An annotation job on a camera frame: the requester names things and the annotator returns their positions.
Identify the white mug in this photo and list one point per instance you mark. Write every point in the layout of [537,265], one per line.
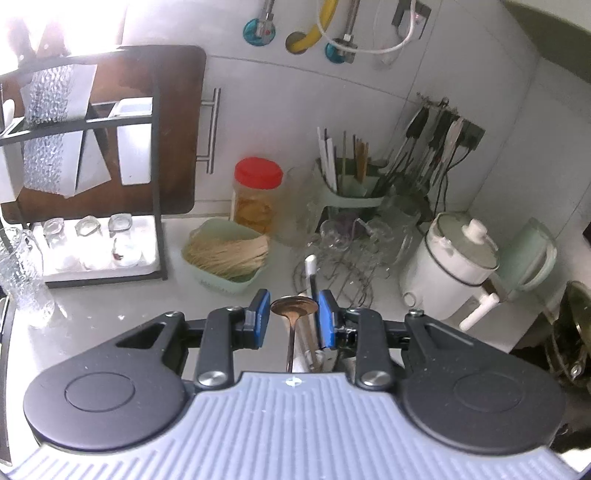
[300,364]

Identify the patterned silver bag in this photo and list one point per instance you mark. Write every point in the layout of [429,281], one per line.
[46,138]

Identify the dark range hood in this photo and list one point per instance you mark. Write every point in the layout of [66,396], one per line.
[554,27]

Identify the red lid plastic jar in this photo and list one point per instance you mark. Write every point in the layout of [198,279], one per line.
[256,203]

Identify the bundle of wooden sticks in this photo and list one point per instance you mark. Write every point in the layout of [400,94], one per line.
[226,256]

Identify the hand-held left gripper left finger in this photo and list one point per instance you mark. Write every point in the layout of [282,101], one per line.
[262,318]

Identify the brown spoon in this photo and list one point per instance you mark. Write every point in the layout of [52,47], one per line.
[293,306]

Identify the clear glass goblet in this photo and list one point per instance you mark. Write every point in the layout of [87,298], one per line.
[381,235]
[334,240]

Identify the steel wok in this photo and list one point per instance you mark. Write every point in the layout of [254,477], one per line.
[572,332]

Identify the black metal rack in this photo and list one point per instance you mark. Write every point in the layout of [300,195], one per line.
[158,184]

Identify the white hanging spoon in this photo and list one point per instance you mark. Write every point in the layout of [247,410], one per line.
[455,136]

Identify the steel utensil stand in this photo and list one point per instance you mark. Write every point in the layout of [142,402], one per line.
[434,100]

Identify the white chopstick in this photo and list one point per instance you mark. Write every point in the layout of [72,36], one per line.
[310,265]

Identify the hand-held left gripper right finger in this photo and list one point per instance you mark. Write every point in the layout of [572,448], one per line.
[328,318]

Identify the clear glass pitcher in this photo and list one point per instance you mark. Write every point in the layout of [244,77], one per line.
[406,230]

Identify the white paper bag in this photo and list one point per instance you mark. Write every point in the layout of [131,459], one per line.
[92,170]

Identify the green kettle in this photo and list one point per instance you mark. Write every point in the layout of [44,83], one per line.
[526,263]

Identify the blue valve cap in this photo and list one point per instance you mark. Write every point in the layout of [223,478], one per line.
[340,51]
[259,32]

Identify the tall textured glass mug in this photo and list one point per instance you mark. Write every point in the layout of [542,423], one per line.
[23,277]

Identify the white plastic rack holder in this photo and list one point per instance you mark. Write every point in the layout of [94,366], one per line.
[11,161]
[136,147]

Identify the wall socket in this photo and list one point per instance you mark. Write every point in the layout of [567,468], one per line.
[473,134]

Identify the white wall device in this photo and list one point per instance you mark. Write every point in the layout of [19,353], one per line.
[413,16]

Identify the wooden cutting board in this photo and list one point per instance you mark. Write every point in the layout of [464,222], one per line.
[180,138]

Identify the white electric pot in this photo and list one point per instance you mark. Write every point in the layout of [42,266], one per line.
[443,272]

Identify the purple cup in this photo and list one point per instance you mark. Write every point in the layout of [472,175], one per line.
[346,228]

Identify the small drinking glass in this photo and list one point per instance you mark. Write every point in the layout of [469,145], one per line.
[87,244]
[54,244]

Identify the green utensil caddy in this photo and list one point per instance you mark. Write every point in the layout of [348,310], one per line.
[355,201]

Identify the black chopstick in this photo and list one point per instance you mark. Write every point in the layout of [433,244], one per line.
[314,295]

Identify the white tray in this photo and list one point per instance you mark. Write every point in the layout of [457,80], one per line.
[92,273]

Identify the ribbed glass tumbler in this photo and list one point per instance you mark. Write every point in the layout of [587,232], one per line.
[300,207]

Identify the green plastic basket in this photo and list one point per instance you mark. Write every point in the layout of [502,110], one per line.
[207,281]

